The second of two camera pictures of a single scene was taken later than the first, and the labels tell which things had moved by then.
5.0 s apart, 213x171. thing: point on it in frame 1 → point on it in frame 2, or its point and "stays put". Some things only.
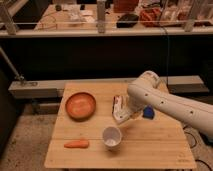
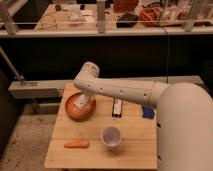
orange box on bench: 150,14 stays put
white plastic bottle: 121,108 → 82,100
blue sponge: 148,112 stays put
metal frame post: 101,10 stays put
